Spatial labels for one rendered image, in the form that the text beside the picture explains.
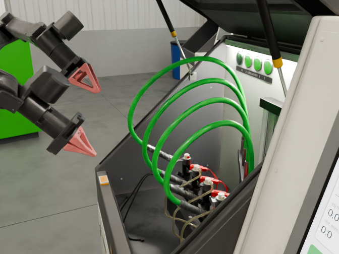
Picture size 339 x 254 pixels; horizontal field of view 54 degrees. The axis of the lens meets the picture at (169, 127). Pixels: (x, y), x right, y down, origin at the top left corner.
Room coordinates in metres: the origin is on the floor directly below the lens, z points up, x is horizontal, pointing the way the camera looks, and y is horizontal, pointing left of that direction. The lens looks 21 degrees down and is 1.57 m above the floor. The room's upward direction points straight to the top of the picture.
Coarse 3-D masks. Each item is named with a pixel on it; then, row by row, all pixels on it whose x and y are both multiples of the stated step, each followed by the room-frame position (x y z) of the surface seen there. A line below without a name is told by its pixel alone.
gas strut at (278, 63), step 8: (256, 0) 0.64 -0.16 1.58; (264, 0) 0.63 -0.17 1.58; (264, 8) 0.63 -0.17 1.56; (264, 16) 0.64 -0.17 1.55; (264, 24) 0.64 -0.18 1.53; (272, 24) 0.65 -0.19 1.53; (264, 32) 0.65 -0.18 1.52; (272, 32) 0.64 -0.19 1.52; (272, 40) 0.65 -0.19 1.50; (272, 48) 0.65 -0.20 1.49; (272, 56) 0.66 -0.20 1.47; (280, 56) 0.66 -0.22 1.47; (280, 64) 0.65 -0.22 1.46; (280, 72) 0.66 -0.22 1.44; (280, 80) 0.67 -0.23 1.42
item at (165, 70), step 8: (200, 56) 0.95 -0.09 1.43; (208, 56) 0.96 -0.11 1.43; (176, 64) 0.93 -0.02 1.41; (224, 64) 0.97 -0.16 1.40; (160, 72) 0.92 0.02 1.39; (232, 72) 0.98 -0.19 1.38; (152, 80) 0.91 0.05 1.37; (144, 88) 0.90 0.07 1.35; (240, 88) 0.99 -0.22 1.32; (136, 96) 0.90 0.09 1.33; (136, 104) 0.89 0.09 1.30; (128, 120) 0.89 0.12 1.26; (128, 128) 0.89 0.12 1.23; (136, 136) 0.89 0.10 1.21
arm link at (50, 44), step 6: (48, 30) 0.91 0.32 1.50; (42, 36) 0.89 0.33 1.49; (48, 36) 0.90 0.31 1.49; (54, 36) 0.91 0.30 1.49; (36, 42) 0.90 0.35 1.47; (42, 42) 0.89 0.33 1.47; (48, 42) 0.89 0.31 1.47; (54, 42) 0.89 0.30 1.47; (60, 42) 0.90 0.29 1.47; (42, 48) 0.89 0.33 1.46; (48, 48) 0.89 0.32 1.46; (54, 48) 0.89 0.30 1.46; (48, 54) 0.89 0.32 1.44
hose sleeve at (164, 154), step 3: (147, 147) 0.90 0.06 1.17; (150, 147) 0.90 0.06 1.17; (153, 147) 0.91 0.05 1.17; (150, 150) 0.90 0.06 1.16; (153, 150) 0.90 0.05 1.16; (159, 153) 0.91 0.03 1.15; (162, 153) 0.91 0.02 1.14; (165, 153) 0.92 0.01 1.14; (159, 156) 0.92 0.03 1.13; (162, 156) 0.91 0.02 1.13; (165, 156) 0.92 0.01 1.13; (168, 156) 0.92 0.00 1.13; (165, 159) 0.92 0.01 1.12
